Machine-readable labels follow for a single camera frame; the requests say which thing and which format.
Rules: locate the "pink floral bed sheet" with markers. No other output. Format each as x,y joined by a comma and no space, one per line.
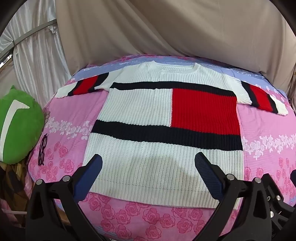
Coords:
69,111

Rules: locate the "green plush pillow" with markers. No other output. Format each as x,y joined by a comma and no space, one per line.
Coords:
23,125

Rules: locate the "dark-framed eyeglasses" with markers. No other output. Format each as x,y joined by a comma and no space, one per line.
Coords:
42,148

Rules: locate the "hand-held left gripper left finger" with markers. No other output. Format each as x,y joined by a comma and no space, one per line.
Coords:
89,176

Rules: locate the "brown patterned cloth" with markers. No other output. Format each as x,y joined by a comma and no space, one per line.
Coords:
11,183

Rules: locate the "white red navy knit sweater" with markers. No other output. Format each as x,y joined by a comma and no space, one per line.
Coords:
138,111

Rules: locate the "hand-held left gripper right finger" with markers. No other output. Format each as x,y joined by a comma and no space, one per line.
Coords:
208,176

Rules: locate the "beige backdrop cloth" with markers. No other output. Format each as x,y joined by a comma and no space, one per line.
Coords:
185,27

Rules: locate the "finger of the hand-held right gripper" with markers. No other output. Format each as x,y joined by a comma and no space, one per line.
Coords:
277,204

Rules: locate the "white pleated curtain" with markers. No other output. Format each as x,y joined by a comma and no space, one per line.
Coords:
34,58

